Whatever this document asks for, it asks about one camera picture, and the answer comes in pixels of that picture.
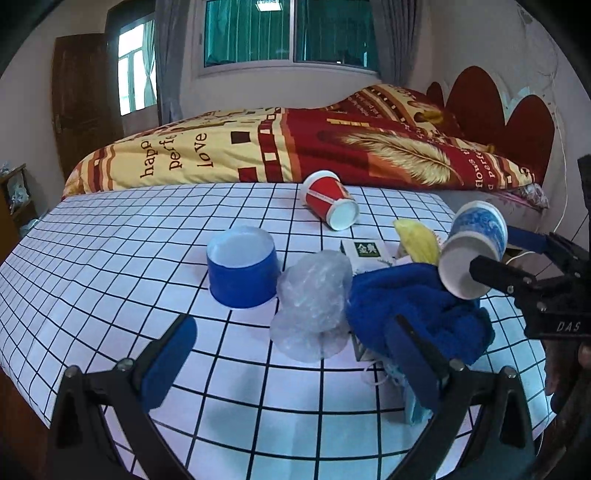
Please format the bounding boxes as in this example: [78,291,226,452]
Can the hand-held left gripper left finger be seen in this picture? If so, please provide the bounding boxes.
[46,314,199,480]

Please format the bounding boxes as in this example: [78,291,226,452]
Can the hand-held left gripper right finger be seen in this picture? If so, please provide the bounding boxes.
[385,315,539,480]

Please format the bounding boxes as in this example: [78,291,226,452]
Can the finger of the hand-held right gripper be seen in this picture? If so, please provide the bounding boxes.
[470,255,536,296]
[507,225,578,267]

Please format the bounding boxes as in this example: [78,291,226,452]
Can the blue and white paper cup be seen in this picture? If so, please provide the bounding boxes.
[438,200,509,300]

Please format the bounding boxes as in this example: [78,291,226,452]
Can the yellow cloth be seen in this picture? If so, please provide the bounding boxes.
[393,219,448,266]

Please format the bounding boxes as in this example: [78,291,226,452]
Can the person's right hand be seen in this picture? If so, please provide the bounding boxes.
[545,340,591,402]

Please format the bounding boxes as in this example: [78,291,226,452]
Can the floral pillow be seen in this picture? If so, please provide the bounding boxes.
[508,182,551,210]

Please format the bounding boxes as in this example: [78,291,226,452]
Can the blue face mask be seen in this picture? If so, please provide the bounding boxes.
[362,360,435,425]

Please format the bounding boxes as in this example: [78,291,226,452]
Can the blue towel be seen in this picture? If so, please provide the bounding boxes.
[346,263,496,374]

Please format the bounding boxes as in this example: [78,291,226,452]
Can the grey mattress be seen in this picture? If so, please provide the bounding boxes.
[436,187,550,234]

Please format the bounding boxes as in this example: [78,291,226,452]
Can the green label white carton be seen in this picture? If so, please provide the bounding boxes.
[340,239,397,273]

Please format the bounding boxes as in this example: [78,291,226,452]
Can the clear plastic bag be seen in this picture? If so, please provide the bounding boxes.
[270,249,354,361]

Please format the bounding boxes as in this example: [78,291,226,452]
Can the red and white headboard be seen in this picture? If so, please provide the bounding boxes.
[425,65,561,185]

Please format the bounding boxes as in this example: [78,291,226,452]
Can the red paper cup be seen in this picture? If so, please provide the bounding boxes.
[300,170,360,232]

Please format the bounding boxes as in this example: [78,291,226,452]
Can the wooden shelf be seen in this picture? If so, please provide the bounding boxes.
[0,161,38,236]

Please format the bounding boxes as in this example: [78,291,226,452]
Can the grey curtain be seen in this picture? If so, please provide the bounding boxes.
[154,0,195,125]
[369,0,416,88]

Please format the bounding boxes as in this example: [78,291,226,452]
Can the red and yellow printed blanket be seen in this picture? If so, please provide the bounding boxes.
[62,83,539,199]

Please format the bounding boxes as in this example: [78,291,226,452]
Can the brown wooden door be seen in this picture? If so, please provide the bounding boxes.
[52,33,125,181]

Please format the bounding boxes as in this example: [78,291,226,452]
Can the small window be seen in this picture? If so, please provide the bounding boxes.
[115,14,158,116]

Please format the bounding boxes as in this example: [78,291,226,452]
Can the large window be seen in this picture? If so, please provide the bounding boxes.
[198,0,382,77]

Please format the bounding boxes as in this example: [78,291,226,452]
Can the white wall cable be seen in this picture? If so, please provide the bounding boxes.
[549,46,570,232]

